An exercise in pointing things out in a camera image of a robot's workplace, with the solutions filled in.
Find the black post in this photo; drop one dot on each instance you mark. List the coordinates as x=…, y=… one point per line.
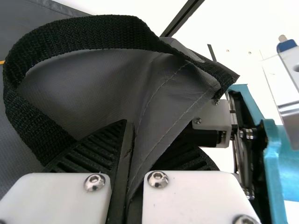
x=183, y=16

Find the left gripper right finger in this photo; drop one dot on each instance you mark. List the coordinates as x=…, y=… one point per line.
x=191, y=198

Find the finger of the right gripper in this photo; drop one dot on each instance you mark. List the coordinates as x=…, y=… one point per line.
x=215, y=121

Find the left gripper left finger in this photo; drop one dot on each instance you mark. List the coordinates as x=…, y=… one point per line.
x=58, y=198

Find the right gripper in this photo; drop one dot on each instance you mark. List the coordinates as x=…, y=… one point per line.
x=275, y=175

